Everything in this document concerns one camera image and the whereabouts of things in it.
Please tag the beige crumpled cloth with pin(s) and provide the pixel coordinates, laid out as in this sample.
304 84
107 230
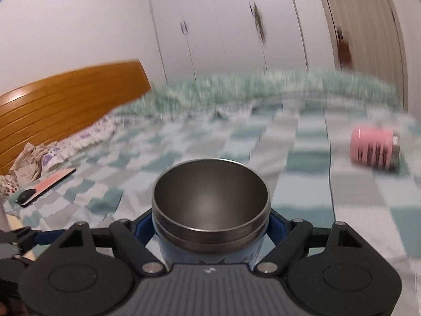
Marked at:
28 159

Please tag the floral pillow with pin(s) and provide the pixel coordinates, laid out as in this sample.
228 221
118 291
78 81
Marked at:
82 138

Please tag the dark wardrobe door ornament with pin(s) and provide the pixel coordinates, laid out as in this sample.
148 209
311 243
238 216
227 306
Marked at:
258 23

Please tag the brown door hanging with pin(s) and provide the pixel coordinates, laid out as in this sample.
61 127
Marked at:
343 47

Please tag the beige door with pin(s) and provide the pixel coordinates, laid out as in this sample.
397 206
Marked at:
361 19

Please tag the wooden headboard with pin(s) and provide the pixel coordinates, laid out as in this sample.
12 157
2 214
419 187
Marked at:
62 105

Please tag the blue cup with steel interior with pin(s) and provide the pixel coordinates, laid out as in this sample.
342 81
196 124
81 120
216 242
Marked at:
210 200

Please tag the pink and black phone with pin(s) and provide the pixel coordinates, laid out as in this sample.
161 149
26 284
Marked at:
46 186

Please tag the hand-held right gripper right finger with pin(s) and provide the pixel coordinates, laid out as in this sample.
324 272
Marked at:
282 231

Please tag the green patterned blanket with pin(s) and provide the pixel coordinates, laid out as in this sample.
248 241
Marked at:
263 87

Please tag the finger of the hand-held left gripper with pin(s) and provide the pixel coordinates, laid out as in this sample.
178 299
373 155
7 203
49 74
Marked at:
49 236

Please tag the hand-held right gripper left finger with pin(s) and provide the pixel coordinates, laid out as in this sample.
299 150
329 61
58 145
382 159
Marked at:
142 229

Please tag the white wardrobe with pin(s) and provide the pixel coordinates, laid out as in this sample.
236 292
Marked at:
223 23

